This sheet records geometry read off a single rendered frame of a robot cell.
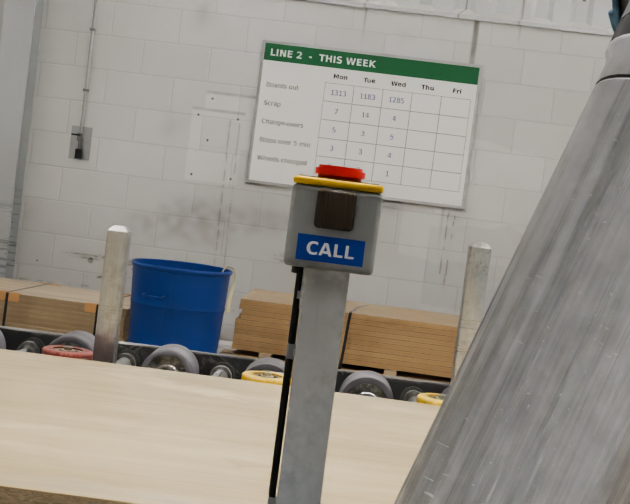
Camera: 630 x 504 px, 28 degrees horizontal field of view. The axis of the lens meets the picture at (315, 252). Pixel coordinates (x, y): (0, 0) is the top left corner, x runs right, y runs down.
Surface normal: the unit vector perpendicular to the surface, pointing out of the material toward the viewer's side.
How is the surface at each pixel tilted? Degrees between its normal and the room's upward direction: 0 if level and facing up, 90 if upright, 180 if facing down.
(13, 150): 90
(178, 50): 90
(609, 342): 79
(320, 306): 90
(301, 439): 90
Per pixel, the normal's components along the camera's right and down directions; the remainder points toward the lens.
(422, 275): -0.08, 0.04
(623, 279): -0.23, -0.21
